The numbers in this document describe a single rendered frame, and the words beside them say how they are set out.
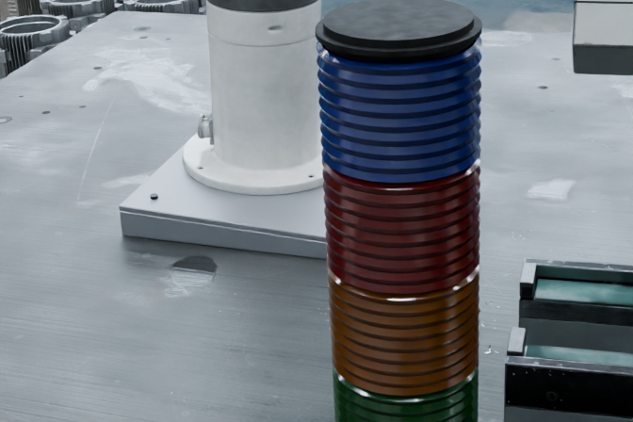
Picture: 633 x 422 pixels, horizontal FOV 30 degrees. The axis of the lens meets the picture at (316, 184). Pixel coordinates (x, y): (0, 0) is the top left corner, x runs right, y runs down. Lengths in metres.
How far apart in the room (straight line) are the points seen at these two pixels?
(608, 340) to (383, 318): 0.43
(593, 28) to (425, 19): 0.54
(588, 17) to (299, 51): 0.36
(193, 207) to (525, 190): 0.36
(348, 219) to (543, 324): 0.44
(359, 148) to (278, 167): 0.83
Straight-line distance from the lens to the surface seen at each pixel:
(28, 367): 1.04
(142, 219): 1.21
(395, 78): 0.41
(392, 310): 0.44
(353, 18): 0.43
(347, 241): 0.44
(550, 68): 1.67
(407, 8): 0.44
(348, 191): 0.43
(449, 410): 0.48
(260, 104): 1.22
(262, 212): 1.19
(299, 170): 1.25
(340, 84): 0.42
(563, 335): 0.86
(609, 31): 0.96
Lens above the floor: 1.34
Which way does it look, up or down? 24 degrees down
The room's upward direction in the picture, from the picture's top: 3 degrees counter-clockwise
